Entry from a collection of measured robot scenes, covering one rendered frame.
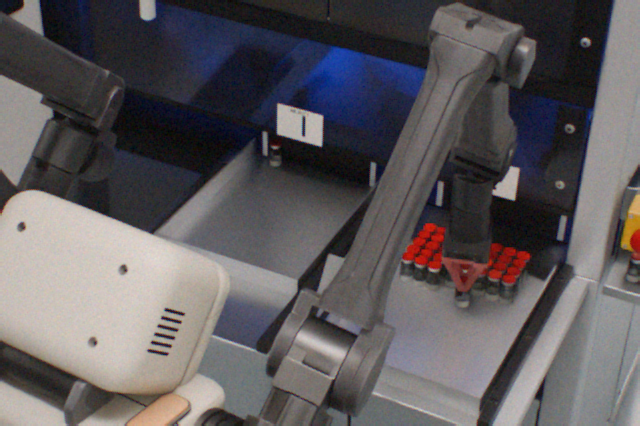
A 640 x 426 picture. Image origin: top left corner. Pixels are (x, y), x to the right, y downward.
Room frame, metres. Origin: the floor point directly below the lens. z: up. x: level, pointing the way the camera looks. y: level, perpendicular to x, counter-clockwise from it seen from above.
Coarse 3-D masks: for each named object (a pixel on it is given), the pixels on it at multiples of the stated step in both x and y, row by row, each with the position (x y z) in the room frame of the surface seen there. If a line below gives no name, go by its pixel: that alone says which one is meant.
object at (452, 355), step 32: (416, 288) 1.52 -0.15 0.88; (448, 288) 1.52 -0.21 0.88; (544, 288) 1.49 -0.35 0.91; (384, 320) 1.44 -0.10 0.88; (416, 320) 1.44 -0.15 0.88; (448, 320) 1.44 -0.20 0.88; (480, 320) 1.45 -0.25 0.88; (512, 320) 1.45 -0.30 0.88; (416, 352) 1.37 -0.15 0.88; (448, 352) 1.37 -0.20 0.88; (480, 352) 1.37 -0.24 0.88; (512, 352) 1.37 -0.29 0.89; (416, 384) 1.28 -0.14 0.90; (448, 384) 1.30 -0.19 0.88; (480, 384) 1.30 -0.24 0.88
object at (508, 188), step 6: (510, 168) 1.62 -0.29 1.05; (516, 168) 1.62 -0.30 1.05; (510, 174) 1.62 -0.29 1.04; (516, 174) 1.62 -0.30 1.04; (504, 180) 1.62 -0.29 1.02; (510, 180) 1.62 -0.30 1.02; (516, 180) 1.62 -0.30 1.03; (498, 186) 1.63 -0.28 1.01; (504, 186) 1.62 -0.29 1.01; (510, 186) 1.62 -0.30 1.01; (516, 186) 1.62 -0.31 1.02; (498, 192) 1.63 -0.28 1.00; (504, 192) 1.62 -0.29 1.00; (510, 192) 1.62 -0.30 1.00; (510, 198) 1.62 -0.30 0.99
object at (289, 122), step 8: (280, 104) 1.79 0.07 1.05; (280, 112) 1.79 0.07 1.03; (288, 112) 1.79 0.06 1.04; (296, 112) 1.78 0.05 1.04; (304, 112) 1.77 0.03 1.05; (280, 120) 1.79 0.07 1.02; (288, 120) 1.79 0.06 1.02; (296, 120) 1.78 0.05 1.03; (312, 120) 1.77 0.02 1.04; (320, 120) 1.76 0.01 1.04; (280, 128) 1.79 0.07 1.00; (288, 128) 1.79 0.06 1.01; (296, 128) 1.78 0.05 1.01; (312, 128) 1.77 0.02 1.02; (320, 128) 1.76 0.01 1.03; (288, 136) 1.79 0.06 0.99; (296, 136) 1.78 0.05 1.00; (312, 136) 1.77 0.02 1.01; (320, 136) 1.76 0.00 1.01; (320, 144) 1.76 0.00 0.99
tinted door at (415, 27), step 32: (352, 0) 1.75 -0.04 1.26; (384, 0) 1.73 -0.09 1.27; (416, 0) 1.71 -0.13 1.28; (448, 0) 1.69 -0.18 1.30; (480, 0) 1.67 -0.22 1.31; (512, 0) 1.65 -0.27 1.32; (544, 0) 1.63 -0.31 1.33; (576, 0) 1.61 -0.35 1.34; (384, 32) 1.73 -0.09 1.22; (416, 32) 1.71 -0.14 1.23; (544, 32) 1.62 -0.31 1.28; (544, 64) 1.62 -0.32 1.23
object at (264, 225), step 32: (256, 160) 1.88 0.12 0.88; (224, 192) 1.77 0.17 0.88; (256, 192) 1.77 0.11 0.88; (288, 192) 1.78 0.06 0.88; (320, 192) 1.78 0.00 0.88; (352, 192) 1.78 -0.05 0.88; (192, 224) 1.67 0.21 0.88; (224, 224) 1.67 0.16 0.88; (256, 224) 1.68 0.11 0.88; (288, 224) 1.68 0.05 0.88; (320, 224) 1.68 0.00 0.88; (352, 224) 1.67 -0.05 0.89; (224, 256) 1.54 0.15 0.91; (256, 256) 1.59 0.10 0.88; (288, 256) 1.59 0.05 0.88; (320, 256) 1.56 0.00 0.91; (288, 288) 1.49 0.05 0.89
